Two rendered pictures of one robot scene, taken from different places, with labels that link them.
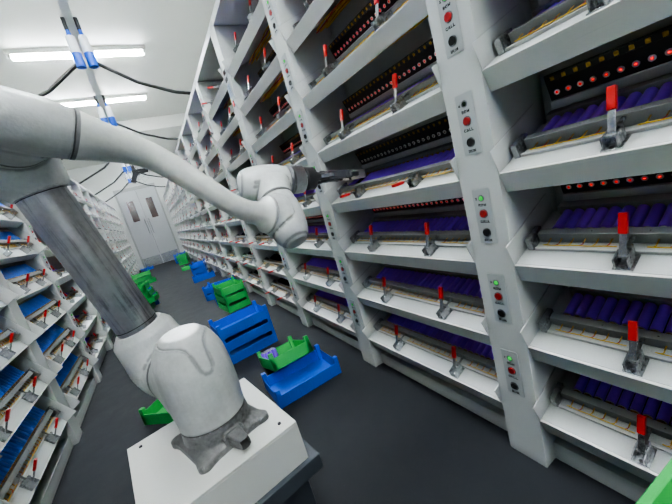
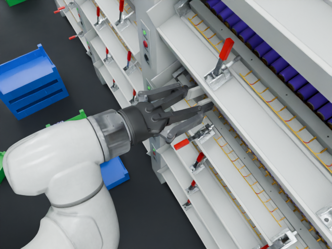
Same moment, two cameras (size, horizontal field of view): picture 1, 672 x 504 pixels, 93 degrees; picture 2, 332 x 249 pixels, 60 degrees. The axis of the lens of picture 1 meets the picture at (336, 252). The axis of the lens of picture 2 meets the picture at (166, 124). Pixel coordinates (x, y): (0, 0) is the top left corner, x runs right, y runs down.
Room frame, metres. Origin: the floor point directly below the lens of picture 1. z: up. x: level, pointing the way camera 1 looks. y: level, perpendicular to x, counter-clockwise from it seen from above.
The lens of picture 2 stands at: (0.79, -0.03, 1.33)
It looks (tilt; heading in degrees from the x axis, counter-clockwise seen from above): 59 degrees down; 358
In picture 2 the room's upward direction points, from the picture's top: straight up
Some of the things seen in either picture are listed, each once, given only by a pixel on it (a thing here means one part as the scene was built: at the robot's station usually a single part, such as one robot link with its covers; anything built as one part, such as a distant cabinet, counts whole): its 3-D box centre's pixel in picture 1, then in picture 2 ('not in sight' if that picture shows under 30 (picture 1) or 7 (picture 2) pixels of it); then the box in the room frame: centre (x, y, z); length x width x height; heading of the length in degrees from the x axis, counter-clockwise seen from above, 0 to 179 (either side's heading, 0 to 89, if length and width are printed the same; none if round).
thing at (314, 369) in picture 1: (300, 373); (91, 173); (1.32, 0.30, 0.04); 0.30 x 0.20 x 0.08; 118
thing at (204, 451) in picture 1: (220, 424); not in sight; (0.69, 0.38, 0.33); 0.22 x 0.18 x 0.06; 45
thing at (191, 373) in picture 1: (194, 371); not in sight; (0.71, 0.40, 0.47); 0.18 x 0.16 x 0.22; 47
